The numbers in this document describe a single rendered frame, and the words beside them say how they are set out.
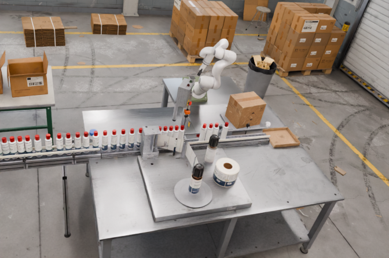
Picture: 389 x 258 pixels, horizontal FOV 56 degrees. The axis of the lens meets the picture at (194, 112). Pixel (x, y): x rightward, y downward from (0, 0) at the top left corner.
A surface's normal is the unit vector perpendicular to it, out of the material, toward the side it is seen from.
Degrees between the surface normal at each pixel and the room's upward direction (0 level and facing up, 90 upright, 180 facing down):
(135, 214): 0
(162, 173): 0
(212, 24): 91
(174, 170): 0
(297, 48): 89
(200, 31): 87
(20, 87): 90
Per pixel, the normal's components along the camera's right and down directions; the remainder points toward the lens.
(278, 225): 0.17, -0.81
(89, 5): 0.34, 0.58
